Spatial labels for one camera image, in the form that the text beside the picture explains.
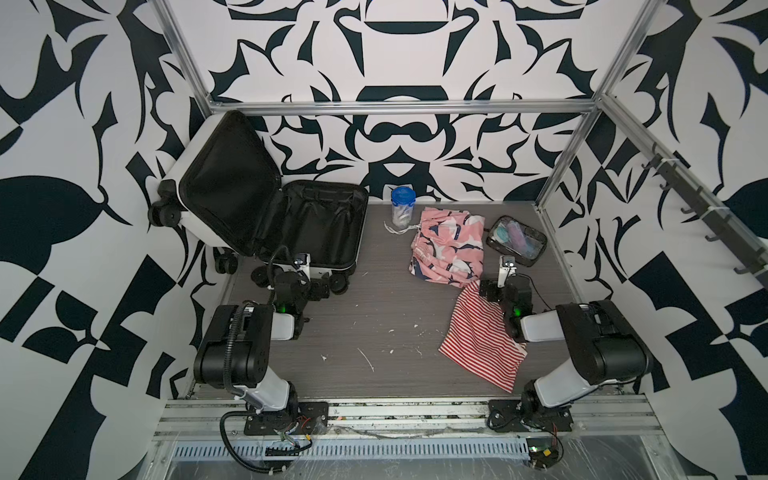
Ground red white striped cloth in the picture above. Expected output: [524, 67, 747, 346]
[439, 280, 527, 393]

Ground clear toiletry pouch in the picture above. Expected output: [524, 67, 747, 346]
[485, 215, 548, 267]

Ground pink patterned shorts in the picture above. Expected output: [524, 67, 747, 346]
[409, 207, 485, 288]

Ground clear bottle blue cap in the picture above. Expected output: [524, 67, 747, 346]
[384, 186, 416, 235]

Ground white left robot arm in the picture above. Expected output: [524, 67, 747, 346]
[193, 271, 330, 419]

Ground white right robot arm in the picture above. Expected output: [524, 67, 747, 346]
[479, 275, 653, 423]

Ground white suitcase black lining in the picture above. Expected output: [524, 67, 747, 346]
[147, 111, 369, 295]

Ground small green circuit board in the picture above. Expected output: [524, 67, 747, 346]
[526, 437, 563, 470]

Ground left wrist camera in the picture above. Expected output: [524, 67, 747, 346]
[292, 253, 311, 280]

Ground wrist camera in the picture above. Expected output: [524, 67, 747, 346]
[497, 255, 517, 288]
[292, 253, 311, 280]

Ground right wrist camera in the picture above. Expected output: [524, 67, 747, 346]
[497, 255, 517, 288]

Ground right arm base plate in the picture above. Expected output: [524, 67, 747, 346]
[486, 399, 573, 433]

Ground black corrugated cable hose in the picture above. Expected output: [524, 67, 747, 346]
[218, 410, 313, 475]

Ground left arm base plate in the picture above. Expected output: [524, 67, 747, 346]
[244, 402, 329, 436]

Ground aluminium frame rail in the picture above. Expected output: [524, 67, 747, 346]
[209, 99, 595, 116]

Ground black wall hook rack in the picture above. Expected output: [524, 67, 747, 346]
[641, 143, 767, 289]

